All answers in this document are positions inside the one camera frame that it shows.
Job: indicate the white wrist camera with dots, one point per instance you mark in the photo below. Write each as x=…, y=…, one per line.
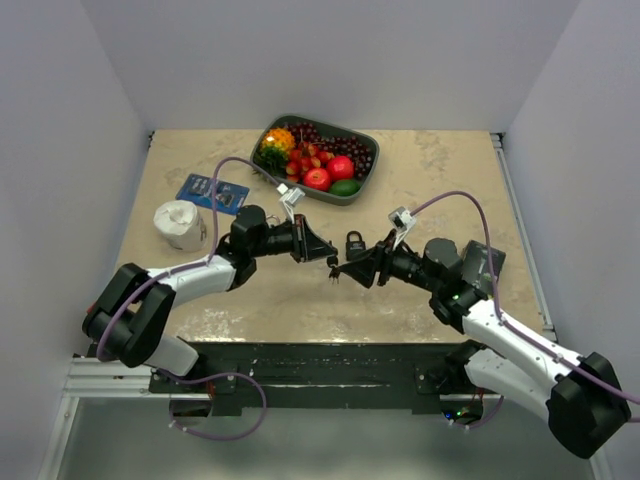
x=403, y=222
x=289, y=198

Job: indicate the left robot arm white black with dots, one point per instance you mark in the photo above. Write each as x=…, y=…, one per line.
x=129, y=318

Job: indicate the black padlock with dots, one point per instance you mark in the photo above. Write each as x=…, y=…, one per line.
x=354, y=245

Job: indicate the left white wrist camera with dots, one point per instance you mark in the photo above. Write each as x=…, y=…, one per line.
x=289, y=198

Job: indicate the red apple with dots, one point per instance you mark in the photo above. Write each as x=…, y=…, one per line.
x=340, y=168
x=318, y=179

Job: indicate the aluminium frame rail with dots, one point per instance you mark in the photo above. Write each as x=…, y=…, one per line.
x=548, y=328

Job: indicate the blue card package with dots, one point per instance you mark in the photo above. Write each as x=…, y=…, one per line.
x=198, y=190

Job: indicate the grey fruit tray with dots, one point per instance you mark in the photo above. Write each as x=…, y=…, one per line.
x=273, y=161

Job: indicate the red apple back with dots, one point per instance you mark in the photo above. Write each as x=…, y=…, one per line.
x=340, y=168

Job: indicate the green avocado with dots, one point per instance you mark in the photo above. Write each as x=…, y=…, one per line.
x=344, y=188

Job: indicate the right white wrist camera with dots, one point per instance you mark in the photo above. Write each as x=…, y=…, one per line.
x=403, y=222

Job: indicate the brass padlock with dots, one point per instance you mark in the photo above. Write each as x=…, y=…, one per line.
x=272, y=220

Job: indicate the black headed key bunch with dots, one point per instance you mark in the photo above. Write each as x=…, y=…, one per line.
x=334, y=269

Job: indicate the red apple front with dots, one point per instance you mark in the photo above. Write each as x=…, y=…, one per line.
x=318, y=179

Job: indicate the white paper roll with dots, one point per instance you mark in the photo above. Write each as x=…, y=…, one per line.
x=180, y=223

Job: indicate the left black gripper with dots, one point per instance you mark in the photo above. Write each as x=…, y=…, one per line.
x=306, y=245

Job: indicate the dark grape bunch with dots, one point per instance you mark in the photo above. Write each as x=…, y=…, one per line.
x=307, y=137

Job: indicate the red cherry cluster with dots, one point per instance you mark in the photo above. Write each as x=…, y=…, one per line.
x=305, y=157

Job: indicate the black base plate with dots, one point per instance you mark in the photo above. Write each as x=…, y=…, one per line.
x=230, y=377

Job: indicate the green black box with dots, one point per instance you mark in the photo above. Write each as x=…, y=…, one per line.
x=475, y=267

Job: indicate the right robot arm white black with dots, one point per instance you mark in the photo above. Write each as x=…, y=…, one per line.
x=578, y=396

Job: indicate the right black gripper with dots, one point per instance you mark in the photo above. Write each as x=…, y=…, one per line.
x=382, y=256

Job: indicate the orange pineapple toy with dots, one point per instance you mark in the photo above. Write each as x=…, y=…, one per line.
x=278, y=138

